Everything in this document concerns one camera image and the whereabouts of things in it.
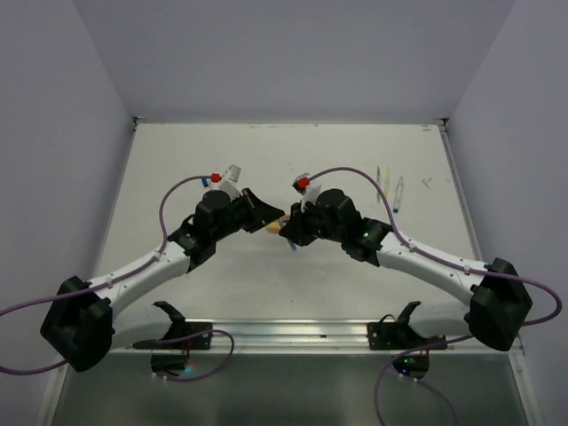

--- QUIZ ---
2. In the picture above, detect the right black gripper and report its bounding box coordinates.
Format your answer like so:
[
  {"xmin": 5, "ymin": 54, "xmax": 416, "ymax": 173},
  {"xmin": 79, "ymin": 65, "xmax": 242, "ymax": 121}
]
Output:
[{"xmin": 280, "ymin": 197, "xmax": 345, "ymax": 247}]

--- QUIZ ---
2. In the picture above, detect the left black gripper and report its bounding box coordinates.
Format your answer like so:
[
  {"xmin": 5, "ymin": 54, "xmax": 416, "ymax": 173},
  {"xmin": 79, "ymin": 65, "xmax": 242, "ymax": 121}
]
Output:
[{"xmin": 211, "ymin": 186, "xmax": 282, "ymax": 241}]

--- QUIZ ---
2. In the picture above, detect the green thin pen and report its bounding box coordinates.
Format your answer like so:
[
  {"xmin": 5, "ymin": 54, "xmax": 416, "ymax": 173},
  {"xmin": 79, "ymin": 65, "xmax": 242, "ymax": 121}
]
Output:
[{"xmin": 375, "ymin": 166, "xmax": 382, "ymax": 204}]

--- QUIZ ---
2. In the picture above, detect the blue white marker pen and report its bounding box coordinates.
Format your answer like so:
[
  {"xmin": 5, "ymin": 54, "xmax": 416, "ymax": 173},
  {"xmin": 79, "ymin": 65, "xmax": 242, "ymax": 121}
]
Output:
[{"xmin": 392, "ymin": 177, "xmax": 404, "ymax": 213}]

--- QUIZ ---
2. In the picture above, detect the yellow thin pen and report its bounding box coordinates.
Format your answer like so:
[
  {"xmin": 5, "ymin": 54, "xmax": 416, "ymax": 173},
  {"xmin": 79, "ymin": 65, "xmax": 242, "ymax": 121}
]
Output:
[{"xmin": 383, "ymin": 166, "xmax": 391, "ymax": 198}]

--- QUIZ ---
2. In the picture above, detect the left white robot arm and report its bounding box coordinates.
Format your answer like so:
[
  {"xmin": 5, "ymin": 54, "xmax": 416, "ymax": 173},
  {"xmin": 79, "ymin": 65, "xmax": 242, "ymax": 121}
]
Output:
[{"xmin": 40, "ymin": 188, "xmax": 285, "ymax": 372}]

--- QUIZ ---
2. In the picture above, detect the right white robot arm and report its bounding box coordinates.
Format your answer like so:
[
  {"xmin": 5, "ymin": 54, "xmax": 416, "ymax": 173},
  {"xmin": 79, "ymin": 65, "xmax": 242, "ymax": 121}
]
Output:
[{"xmin": 279, "ymin": 189, "xmax": 533, "ymax": 351}]

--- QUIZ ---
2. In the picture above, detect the fat yellow highlighter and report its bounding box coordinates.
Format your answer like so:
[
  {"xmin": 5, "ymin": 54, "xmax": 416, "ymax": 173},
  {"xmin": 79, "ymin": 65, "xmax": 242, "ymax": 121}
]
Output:
[{"xmin": 265, "ymin": 222, "xmax": 284, "ymax": 234}]

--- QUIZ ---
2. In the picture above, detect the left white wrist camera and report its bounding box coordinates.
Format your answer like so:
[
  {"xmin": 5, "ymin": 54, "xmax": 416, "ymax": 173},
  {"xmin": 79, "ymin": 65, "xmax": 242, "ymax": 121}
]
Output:
[{"xmin": 217, "ymin": 164, "xmax": 242, "ymax": 200}]

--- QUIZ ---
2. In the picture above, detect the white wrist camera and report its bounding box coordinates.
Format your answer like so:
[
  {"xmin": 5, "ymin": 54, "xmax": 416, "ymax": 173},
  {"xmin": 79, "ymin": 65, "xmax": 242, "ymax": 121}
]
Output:
[
  {"xmin": 292, "ymin": 173, "xmax": 321, "ymax": 212},
  {"xmin": 217, "ymin": 164, "xmax": 242, "ymax": 200}
]

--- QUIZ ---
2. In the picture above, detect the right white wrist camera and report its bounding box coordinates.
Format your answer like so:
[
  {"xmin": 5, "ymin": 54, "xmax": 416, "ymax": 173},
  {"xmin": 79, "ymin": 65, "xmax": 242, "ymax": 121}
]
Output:
[{"xmin": 292, "ymin": 173, "xmax": 321, "ymax": 212}]

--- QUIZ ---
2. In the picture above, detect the aluminium front rail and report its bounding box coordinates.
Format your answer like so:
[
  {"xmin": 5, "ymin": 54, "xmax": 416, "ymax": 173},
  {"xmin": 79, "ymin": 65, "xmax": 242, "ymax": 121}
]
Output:
[{"xmin": 57, "ymin": 315, "xmax": 527, "ymax": 356}]

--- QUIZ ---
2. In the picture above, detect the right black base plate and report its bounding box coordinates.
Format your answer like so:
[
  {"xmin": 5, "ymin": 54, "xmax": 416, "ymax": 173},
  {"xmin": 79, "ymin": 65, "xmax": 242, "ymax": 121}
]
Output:
[{"xmin": 367, "ymin": 321, "xmax": 447, "ymax": 351}]

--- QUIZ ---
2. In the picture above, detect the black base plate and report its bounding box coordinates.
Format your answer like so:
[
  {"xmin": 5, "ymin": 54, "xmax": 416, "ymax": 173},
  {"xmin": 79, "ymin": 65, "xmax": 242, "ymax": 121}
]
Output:
[
  {"xmin": 367, "ymin": 321, "xmax": 447, "ymax": 351},
  {"xmin": 133, "ymin": 320, "xmax": 213, "ymax": 351}
]

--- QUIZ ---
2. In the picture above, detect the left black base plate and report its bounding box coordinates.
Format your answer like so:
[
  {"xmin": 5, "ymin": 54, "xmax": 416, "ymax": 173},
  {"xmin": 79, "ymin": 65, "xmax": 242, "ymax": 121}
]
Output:
[{"xmin": 133, "ymin": 320, "xmax": 213, "ymax": 351}]

